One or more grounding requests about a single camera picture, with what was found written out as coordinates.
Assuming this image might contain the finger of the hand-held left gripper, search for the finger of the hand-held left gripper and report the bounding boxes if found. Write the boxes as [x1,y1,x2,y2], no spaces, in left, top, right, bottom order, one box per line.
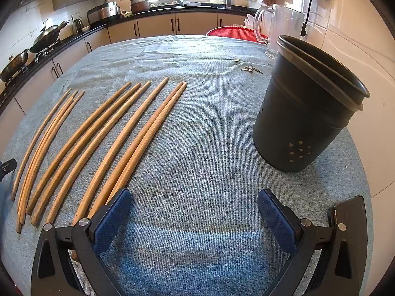
[0,158,18,186]

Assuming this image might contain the brown clay pot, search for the brown clay pot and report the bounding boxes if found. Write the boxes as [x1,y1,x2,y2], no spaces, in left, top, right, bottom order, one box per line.
[130,0,151,15]

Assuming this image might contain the black perforated utensil holder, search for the black perforated utensil holder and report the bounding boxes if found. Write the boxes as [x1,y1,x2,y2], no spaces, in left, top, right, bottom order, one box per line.
[252,35,370,173]

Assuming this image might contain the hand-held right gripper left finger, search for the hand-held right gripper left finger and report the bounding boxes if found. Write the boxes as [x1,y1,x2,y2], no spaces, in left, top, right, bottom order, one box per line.
[31,188,133,296]

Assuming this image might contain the grey-blue table cloth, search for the grey-blue table cloth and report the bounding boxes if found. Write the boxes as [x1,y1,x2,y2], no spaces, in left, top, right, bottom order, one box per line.
[0,34,374,296]

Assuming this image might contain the bunch of wooden chopsticks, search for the bunch of wooden chopsticks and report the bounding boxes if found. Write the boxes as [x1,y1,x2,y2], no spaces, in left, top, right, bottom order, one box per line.
[11,77,188,261]

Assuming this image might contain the red plastic basket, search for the red plastic basket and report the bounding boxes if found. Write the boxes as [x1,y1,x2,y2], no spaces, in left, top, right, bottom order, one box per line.
[206,26,270,44]

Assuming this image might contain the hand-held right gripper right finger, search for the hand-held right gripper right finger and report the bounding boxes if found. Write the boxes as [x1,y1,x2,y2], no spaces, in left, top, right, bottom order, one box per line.
[257,189,360,296]

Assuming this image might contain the black wok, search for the black wok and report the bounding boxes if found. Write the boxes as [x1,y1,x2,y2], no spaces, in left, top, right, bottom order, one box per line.
[29,19,71,54]

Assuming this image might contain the black kitchen countertop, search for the black kitchen countertop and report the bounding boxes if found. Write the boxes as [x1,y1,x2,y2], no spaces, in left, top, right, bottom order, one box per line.
[0,4,257,111]

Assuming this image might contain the black power cable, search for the black power cable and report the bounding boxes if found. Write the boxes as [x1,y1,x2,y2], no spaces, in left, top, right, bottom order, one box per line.
[300,0,319,37]

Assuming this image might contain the clear glass pitcher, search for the clear glass pitcher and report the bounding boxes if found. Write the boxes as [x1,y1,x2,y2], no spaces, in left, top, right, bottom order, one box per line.
[254,4,305,60]

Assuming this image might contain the steel cooking pot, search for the steel cooking pot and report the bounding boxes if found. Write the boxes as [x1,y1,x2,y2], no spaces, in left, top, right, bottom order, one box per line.
[0,49,29,83]

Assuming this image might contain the beige base cabinets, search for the beige base cabinets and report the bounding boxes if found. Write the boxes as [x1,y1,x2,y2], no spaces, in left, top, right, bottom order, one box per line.
[0,12,257,148]

